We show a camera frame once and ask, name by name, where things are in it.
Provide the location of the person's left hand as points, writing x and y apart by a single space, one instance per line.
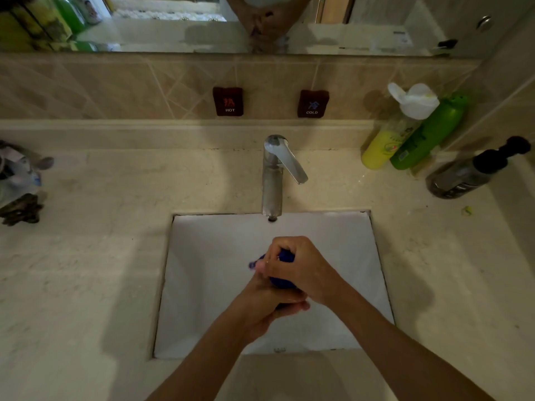
259 309

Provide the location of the person's right hand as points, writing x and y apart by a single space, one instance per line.
305 271

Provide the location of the blue cloth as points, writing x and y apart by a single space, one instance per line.
286 256

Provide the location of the white rectangular sink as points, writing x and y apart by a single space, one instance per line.
209 288

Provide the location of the person's left forearm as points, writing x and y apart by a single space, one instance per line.
200 367

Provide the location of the person's right forearm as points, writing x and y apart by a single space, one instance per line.
409 354

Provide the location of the chrome faucet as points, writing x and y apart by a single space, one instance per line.
271 192

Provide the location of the yellow bottle white flip cap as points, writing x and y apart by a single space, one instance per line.
378 152

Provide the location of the dark red sign blue symbol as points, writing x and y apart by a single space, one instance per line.
313 104

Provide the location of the small yellow green scrap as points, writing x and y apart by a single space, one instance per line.
467 210

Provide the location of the dark pump bottle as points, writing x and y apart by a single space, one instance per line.
455 181

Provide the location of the green shampoo bottle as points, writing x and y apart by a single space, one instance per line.
430 135

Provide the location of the brown hair claw clip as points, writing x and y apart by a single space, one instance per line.
21 210

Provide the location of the grey round cap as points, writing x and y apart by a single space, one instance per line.
45 162

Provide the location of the white blue printed tube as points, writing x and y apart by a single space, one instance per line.
21 177

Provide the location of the round metal mirror stud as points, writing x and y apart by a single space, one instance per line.
485 22

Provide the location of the wall mirror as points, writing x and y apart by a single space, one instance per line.
376 20

